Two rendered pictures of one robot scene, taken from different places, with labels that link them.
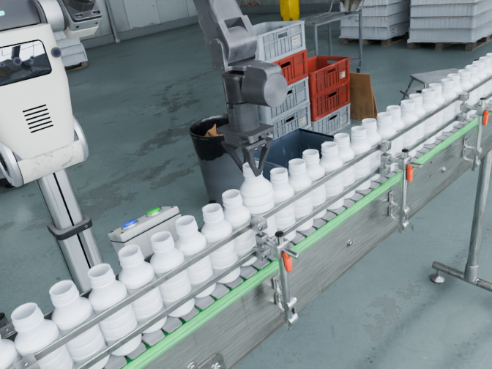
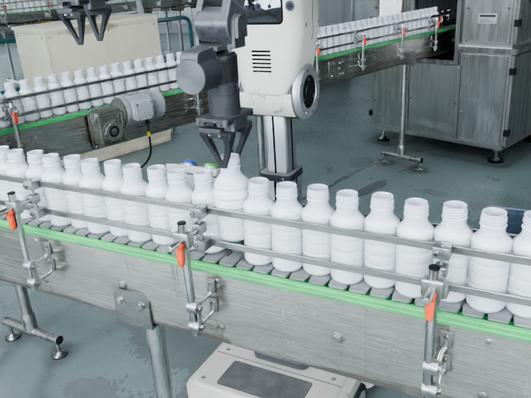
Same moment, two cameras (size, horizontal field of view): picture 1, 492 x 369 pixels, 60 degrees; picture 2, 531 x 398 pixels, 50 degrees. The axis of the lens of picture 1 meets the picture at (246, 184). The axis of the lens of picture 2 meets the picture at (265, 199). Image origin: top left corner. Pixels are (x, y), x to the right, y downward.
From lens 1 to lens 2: 108 cm
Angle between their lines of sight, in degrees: 61
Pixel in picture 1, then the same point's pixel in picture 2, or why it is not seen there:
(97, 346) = (76, 209)
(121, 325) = (86, 206)
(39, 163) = (254, 100)
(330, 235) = (299, 298)
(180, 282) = (128, 209)
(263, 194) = (218, 188)
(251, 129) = (213, 114)
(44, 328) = (51, 171)
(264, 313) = not seen: hidden behind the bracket
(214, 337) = (143, 279)
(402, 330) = not seen: outside the picture
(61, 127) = (277, 76)
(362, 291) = not seen: outside the picture
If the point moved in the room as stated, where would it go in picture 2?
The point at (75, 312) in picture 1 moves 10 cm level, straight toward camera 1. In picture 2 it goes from (68, 175) to (27, 190)
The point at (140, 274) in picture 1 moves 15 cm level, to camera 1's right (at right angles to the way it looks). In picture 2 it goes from (107, 181) to (121, 204)
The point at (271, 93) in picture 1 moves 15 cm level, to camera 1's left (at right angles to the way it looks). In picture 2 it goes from (185, 77) to (161, 66)
